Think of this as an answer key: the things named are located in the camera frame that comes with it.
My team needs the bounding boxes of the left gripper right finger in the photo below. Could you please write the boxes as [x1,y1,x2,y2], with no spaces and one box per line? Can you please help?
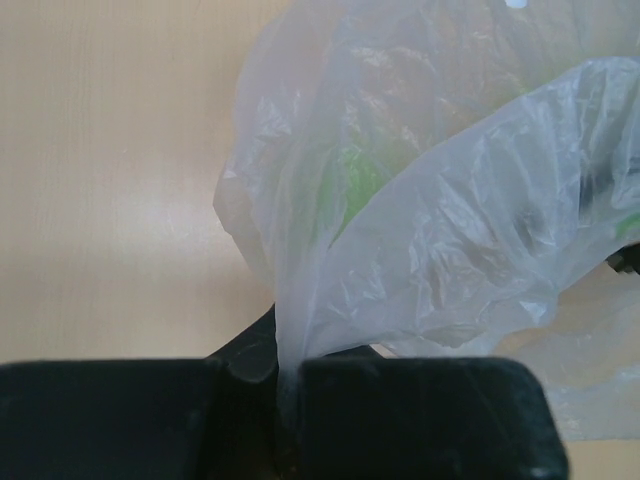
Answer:
[299,351,570,479]

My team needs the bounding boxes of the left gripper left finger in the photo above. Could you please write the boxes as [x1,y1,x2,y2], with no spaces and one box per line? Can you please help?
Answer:
[1,312,277,479]

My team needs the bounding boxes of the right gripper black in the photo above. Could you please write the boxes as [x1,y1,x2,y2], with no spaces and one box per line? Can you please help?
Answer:
[607,247,640,275]

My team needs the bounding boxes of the clear plastic bag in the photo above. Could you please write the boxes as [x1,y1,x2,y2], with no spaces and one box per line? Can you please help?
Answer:
[214,1,639,441]

